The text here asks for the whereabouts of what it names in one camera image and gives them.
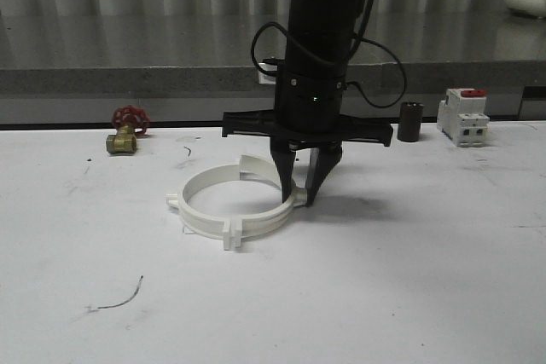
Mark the brass valve red handwheel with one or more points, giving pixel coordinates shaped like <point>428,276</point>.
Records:
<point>130,123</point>

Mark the dark brown cylindrical coupling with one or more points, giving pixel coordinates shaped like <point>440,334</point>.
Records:
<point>409,124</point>

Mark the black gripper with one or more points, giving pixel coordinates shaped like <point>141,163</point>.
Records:
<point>306,114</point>

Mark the white half-ring pipe clamp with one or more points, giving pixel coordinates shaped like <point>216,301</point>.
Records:
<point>226,229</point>

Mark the grey stone countertop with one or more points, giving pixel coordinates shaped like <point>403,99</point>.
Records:
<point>78,70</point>

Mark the white circuit breaker red switch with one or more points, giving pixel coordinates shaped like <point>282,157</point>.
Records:
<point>461,116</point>

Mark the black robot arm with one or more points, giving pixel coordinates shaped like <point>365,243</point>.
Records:
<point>322,36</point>

